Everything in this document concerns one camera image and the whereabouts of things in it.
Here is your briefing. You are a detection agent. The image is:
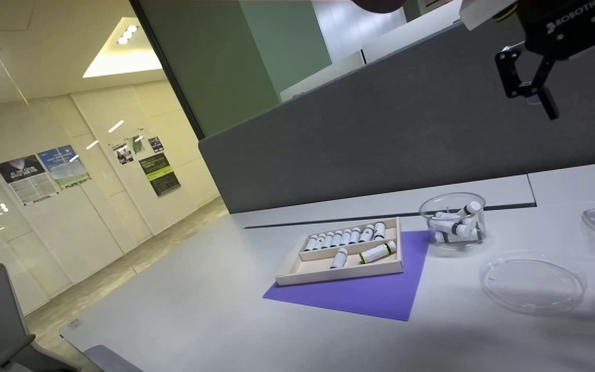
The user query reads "purple paper mat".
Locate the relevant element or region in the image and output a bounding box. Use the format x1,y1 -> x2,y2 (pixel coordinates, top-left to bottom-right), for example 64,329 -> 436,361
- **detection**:
260,229 -> 432,325

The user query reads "poster with dark photo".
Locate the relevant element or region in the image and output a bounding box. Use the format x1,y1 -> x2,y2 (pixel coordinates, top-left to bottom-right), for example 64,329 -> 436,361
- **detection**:
0,154 -> 57,206

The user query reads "white vial in bowl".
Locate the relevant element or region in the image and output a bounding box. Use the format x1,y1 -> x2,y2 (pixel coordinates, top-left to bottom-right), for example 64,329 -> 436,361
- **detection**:
462,198 -> 485,224
427,210 -> 462,233
440,221 -> 483,247

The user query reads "dark rounded headrest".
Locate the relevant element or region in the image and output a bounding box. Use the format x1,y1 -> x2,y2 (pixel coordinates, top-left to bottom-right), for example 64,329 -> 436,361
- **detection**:
349,0 -> 406,14

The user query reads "large clear petri dish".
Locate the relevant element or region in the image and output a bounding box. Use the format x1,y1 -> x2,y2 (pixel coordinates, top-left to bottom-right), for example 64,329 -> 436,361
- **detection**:
478,252 -> 588,318

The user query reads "short white vial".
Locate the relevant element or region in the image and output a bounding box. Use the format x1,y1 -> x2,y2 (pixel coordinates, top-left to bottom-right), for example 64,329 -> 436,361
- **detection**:
329,247 -> 350,270

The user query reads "large white vial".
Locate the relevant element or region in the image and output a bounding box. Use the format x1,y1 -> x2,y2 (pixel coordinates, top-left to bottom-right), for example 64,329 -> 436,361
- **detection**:
357,237 -> 398,266

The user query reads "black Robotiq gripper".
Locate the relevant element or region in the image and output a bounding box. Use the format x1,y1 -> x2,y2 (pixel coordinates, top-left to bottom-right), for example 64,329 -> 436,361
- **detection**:
494,0 -> 595,123

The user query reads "green structural pillar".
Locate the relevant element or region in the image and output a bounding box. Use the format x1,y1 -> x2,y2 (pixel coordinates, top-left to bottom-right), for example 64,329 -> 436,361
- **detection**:
134,0 -> 335,140

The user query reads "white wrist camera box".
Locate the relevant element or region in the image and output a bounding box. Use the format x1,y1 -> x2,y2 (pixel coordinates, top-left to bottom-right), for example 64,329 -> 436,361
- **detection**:
456,0 -> 520,32

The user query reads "recessed ceiling light panel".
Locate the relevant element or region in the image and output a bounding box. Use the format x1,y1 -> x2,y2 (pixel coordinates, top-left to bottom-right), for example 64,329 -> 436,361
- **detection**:
81,14 -> 166,80

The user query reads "black green poster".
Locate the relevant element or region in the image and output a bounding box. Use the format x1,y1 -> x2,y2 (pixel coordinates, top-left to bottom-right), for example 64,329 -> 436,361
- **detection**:
136,151 -> 183,201

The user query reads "long grey desk partition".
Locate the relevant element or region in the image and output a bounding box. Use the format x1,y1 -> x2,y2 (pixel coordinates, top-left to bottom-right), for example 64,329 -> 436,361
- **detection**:
196,18 -> 595,215

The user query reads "wooden compartment tray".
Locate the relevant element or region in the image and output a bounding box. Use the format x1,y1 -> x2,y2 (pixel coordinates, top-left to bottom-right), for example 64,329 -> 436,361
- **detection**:
273,215 -> 406,289

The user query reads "blue green poster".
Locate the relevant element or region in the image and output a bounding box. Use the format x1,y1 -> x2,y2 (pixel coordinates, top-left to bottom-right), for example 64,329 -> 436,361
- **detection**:
34,142 -> 92,193

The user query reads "round glass bowl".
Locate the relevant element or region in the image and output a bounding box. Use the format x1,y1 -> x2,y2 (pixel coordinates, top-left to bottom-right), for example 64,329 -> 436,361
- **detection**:
418,191 -> 488,259

